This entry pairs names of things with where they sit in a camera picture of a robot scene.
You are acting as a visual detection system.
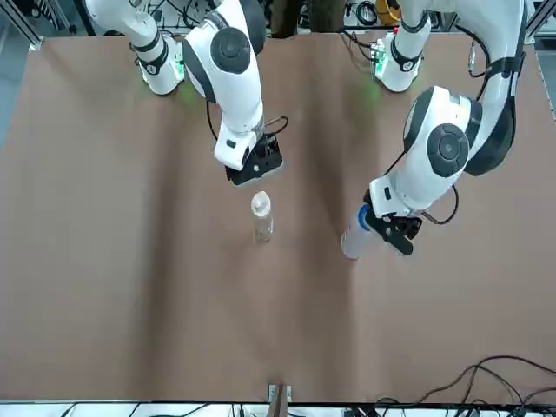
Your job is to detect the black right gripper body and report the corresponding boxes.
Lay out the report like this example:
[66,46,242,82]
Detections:
[224,133,287,189]

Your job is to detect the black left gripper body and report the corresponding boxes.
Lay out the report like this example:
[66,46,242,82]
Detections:
[381,210,424,241]

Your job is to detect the clear drink bottle blue cap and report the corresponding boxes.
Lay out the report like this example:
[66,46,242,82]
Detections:
[340,204,380,261]

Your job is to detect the yellow black tool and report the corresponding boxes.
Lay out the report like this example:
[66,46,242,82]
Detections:
[373,0,402,24]

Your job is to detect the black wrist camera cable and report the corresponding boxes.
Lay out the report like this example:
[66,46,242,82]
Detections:
[422,185,460,226]
[259,115,291,141]

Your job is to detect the black desk cable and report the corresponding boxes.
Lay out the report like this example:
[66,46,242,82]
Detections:
[372,354,556,413]

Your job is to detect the black arm base cable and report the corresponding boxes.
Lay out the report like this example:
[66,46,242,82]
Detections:
[341,24,380,67]

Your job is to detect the black cable with silver connector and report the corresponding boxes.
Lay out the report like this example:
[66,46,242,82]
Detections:
[454,23,500,104]

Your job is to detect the aluminium post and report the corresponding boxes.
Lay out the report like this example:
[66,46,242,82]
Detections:
[266,383,293,417]

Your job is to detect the aluminium frame profile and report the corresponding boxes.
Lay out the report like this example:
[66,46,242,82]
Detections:
[24,0,74,45]
[522,0,556,45]

